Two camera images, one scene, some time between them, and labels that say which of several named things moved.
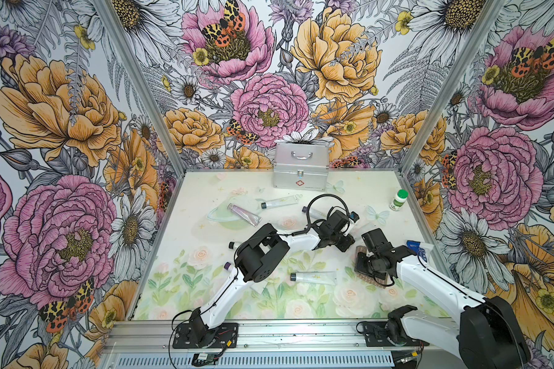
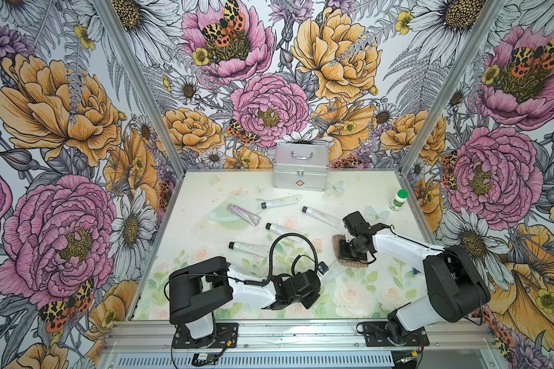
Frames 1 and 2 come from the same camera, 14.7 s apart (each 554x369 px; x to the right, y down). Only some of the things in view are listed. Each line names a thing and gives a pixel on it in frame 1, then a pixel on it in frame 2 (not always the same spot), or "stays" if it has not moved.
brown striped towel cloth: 376,281 → 345,261
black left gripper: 348,240 → 307,301
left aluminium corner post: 145,85 stays
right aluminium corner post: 483,24 stays
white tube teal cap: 286,201 stays
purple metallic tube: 250,217 stays
